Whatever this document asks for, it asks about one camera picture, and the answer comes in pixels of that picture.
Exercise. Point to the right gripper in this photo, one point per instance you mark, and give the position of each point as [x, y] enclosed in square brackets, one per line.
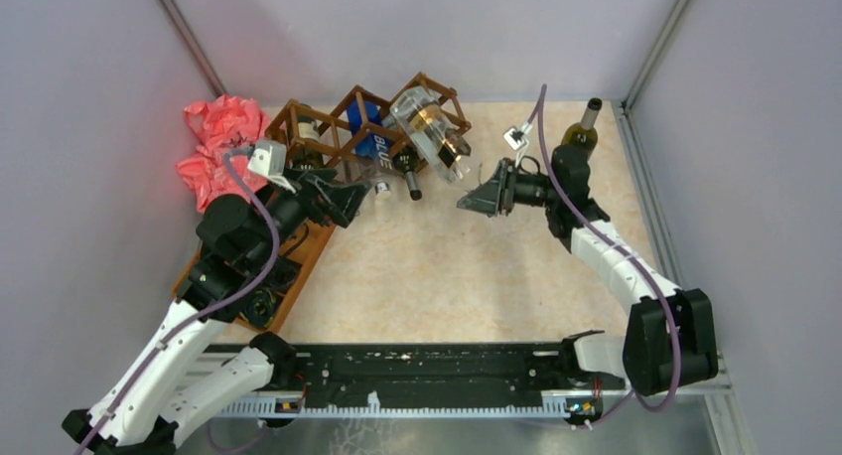
[494, 196]

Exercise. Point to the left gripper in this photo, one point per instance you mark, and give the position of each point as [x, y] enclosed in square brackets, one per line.
[340, 202]

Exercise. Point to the blue square glass bottle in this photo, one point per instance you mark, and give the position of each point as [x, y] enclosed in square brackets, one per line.
[373, 148]

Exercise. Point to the dark green wine bottle front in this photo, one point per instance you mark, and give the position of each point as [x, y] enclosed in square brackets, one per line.
[406, 162]

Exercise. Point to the brown wooden wine rack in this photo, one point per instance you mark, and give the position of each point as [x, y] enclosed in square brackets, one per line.
[337, 142]

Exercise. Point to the clear labelled liquor bottle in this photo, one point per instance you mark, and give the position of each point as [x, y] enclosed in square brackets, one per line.
[418, 113]

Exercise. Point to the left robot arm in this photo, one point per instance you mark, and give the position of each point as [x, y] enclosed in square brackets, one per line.
[146, 412]

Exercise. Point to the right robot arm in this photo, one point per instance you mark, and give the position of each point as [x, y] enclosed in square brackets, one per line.
[670, 337]

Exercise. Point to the wooden compartment tray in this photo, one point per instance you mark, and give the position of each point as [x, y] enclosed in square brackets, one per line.
[302, 254]

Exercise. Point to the rolled dark belt lower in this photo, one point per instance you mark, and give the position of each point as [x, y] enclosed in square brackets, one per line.
[260, 308]

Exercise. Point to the pink plastic bag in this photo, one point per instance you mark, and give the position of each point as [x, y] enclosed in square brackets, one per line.
[225, 123]

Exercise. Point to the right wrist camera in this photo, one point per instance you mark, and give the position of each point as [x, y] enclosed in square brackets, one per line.
[516, 137]

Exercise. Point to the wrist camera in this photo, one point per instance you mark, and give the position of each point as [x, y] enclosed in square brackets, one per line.
[267, 160]
[516, 137]

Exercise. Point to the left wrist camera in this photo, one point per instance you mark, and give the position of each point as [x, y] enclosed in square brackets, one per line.
[267, 160]

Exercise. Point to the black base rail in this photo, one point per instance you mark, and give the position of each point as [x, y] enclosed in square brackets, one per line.
[507, 380]

